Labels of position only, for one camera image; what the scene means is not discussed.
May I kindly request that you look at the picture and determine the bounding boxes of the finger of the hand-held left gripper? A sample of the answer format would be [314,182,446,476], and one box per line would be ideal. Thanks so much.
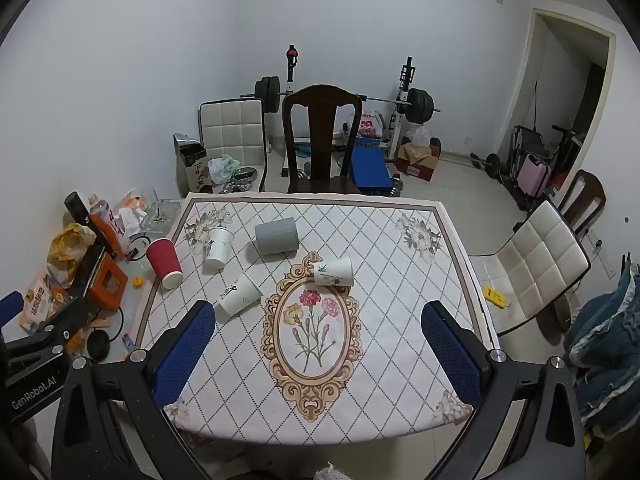
[0,290,26,333]
[7,297,101,361]

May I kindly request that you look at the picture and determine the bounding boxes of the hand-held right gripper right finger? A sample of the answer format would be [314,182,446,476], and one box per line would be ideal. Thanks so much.
[421,301,587,480]

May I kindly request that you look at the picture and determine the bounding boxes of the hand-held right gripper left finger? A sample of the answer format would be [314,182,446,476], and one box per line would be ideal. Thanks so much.
[51,300,217,480]

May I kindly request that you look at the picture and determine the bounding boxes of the white paper cup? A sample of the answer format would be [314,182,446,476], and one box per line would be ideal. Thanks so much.
[214,272,263,318]
[201,227,235,272]

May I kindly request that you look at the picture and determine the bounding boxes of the red paper cup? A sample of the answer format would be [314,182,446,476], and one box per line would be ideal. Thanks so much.
[146,237,183,290]

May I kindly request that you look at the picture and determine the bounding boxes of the white cup with floral print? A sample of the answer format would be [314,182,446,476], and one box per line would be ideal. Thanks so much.
[312,256,355,287]

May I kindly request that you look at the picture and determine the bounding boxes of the grey ribbed cup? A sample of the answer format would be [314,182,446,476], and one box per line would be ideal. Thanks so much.
[254,216,301,257]

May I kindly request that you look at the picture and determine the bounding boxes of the orange snack packet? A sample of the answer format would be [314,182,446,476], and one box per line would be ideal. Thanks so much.
[19,270,68,335]

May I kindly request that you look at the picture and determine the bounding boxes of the black round item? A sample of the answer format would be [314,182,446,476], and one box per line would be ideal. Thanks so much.
[87,330,111,361]

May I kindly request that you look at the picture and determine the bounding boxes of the orange box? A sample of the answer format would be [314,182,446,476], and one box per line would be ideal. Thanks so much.
[82,252,130,311]

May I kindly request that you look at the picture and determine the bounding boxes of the yellow plastic bag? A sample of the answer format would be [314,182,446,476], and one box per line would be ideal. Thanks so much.
[46,223,97,288]

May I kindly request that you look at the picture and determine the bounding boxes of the orange black handheld device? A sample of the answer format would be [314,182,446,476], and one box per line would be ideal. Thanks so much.
[64,191,132,262]

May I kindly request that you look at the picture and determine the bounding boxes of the floral printed tablecloth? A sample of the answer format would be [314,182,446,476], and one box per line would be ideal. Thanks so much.
[135,192,501,446]

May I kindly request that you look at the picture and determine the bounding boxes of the white crumpled plastic bag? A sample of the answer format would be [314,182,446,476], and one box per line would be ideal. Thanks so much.
[107,190,151,233]

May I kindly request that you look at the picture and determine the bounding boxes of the white padded chair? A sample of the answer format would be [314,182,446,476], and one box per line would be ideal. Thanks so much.
[198,99,268,193]
[470,200,593,336]

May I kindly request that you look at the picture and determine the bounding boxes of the clear glass tray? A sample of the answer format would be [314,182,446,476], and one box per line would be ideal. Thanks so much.
[142,199,183,233]

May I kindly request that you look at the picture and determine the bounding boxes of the blue denim clothes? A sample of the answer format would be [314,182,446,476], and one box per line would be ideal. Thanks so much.
[562,260,640,426]

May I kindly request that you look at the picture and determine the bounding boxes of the silver black paper bag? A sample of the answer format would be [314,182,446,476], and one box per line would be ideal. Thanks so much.
[173,132,208,195]

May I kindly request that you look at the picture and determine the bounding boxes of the round metal pan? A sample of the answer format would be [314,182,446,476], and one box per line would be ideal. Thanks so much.
[222,166,258,195]

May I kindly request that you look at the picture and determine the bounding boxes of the green white plastic bag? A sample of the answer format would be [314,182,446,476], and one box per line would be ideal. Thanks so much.
[207,155,241,184]

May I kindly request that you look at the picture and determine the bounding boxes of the brown cardboard box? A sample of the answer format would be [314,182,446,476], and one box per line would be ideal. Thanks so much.
[395,142,441,182]

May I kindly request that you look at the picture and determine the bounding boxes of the black floor dumbbell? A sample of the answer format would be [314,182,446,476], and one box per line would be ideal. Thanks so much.
[467,152,503,178]

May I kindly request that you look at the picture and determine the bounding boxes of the pink suitcase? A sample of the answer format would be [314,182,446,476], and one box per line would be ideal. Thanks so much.
[517,154,551,200]

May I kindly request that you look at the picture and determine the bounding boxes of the blue bench pad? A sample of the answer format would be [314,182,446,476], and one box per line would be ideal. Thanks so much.
[350,146,393,196]

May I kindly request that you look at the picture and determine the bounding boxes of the dark wooden chair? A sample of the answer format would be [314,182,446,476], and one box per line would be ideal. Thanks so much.
[281,85,363,196]
[557,169,607,236]

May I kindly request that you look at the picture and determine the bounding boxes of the black folding cart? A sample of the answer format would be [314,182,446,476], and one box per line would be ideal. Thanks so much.
[507,125,581,211]

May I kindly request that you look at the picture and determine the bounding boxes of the white weight rack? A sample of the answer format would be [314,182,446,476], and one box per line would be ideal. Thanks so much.
[282,45,418,181]

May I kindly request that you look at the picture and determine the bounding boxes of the red white plastic bag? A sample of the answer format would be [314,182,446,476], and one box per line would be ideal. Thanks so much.
[357,112,385,142]

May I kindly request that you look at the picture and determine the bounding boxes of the black barbell with plates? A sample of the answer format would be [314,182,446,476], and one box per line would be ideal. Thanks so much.
[240,76,442,123]

